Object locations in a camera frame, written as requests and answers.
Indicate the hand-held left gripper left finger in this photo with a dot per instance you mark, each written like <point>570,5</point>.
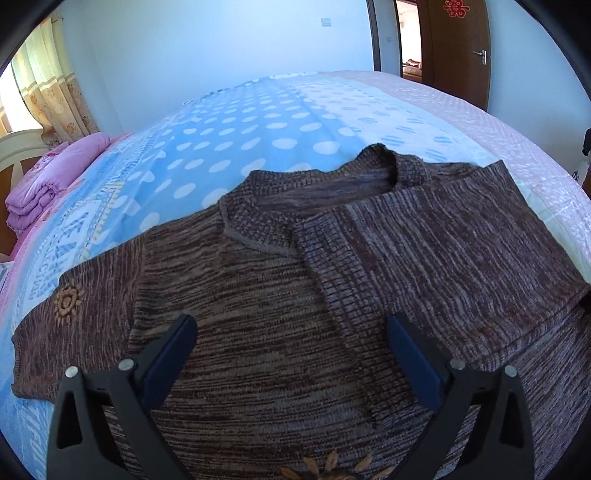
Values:
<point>171,355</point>

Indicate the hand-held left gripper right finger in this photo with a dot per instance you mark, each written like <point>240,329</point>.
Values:
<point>413,360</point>

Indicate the brown knit sweater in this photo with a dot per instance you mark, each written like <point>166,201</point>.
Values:
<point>277,300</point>

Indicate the pile of dark clothes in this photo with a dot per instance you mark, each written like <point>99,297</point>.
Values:
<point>586,141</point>

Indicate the folded pink quilt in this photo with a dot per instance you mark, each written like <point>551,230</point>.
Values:
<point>46,184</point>

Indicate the blue polka dot bed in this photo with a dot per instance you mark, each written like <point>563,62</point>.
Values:
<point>231,129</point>

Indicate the pink bed sheet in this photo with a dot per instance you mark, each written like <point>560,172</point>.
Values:
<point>485,129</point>

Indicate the sofa in next room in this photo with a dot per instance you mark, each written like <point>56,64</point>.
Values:
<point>411,69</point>

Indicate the beige patterned curtain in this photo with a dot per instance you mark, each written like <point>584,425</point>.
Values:
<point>51,83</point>

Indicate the brown wooden door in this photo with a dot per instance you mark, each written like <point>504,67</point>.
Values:
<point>455,50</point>

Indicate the red paper door decoration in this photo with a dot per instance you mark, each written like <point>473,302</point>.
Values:
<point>455,7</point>

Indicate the dark door frame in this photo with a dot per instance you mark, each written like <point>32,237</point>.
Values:
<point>375,37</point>

